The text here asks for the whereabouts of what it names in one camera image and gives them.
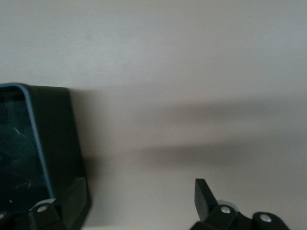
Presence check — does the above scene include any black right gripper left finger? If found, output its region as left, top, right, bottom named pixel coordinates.
left=28, top=177, right=87, bottom=230

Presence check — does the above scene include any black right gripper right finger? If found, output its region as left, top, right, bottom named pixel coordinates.
left=189, top=178, right=291, bottom=230

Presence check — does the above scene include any black plastic tray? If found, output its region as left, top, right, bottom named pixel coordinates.
left=0, top=82, right=93, bottom=227

